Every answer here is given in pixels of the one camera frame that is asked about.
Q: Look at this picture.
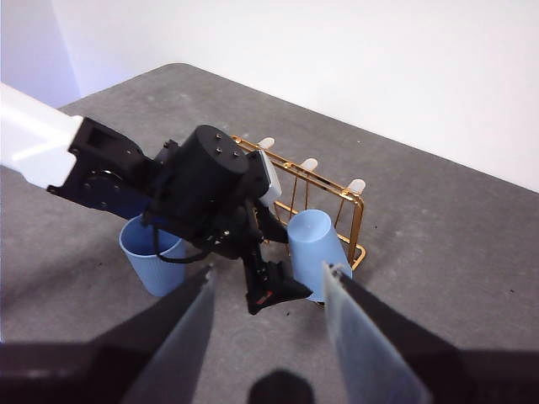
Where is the blue ribbed cup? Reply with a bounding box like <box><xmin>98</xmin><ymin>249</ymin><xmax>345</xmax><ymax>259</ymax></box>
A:
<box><xmin>119</xmin><ymin>214</ymin><xmax>188</xmax><ymax>298</ymax></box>
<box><xmin>286</xmin><ymin>209</ymin><xmax>353</xmax><ymax>303</ymax></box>

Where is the pale grey left wrist camera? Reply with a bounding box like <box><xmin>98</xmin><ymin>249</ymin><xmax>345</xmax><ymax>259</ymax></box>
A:
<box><xmin>254</xmin><ymin>150</ymin><xmax>282</xmax><ymax>208</ymax></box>

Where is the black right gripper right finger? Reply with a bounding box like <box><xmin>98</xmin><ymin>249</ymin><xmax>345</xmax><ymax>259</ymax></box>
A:
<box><xmin>322</xmin><ymin>259</ymin><xmax>539</xmax><ymax>404</ymax></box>

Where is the gold wire cup rack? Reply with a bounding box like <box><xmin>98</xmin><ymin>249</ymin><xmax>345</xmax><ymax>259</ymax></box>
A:
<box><xmin>230</xmin><ymin>134</ymin><xmax>367</xmax><ymax>273</ymax></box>

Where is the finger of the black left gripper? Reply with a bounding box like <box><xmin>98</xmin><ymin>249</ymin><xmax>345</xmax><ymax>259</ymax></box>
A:
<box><xmin>246</xmin><ymin>260</ymin><xmax>313</xmax><ymax>316</ymax></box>
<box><xmin>256</xmin><ymin>205</ymin><xmax>291</xmax><ymax>244</ymax></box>

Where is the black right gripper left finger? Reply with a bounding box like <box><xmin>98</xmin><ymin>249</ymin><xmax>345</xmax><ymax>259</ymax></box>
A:
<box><xmin>0</xmin><ymin>264</ymin><xmax>218</xmax><ymax>404</ymax></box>

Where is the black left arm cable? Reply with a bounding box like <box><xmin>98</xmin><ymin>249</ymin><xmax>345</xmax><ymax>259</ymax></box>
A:
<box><xmin>142</xmin><ymin>210</ymin><xmax>211</xmax><ymax>264</ymax></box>

